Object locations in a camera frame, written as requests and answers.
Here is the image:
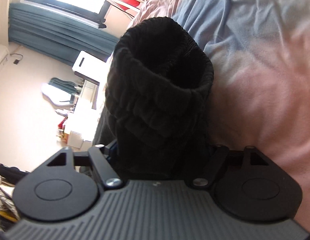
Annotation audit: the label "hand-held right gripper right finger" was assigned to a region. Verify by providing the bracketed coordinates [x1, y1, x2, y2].
[191, 143, 271, 187]

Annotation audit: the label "cluttered rack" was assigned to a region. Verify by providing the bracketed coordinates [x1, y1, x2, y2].
[0, 163, 33, 228]

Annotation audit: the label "white dresser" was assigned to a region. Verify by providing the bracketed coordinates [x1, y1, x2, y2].
[55, 79, 103, 148]

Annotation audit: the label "white chair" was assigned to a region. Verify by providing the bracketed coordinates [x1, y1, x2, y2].
[72, 50, 113, 86]

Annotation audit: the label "teal curtain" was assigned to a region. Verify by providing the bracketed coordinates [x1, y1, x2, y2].
[8, 2, 121, 67]

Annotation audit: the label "white air conditioner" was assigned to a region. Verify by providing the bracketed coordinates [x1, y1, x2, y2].
[0, 44, 9, 72]

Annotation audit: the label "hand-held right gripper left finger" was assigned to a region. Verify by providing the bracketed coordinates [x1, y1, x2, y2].
[46, 140, 123, 188]

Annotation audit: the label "garment steamer stand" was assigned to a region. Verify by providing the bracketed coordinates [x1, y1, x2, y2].
[86, 0, 136, 29]

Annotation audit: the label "wavy framed mirror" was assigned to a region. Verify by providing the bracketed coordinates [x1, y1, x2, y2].
[41, 77, 77, 106]

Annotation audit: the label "white storage box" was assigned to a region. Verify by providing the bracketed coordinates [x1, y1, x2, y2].
[68, 130, 84, 148]

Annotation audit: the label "pastel bed blanket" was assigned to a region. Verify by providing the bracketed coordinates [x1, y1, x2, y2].
[125, 0, 310, 232]

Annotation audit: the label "black pants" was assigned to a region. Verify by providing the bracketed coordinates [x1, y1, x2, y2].
[93, 16, 215, 181]

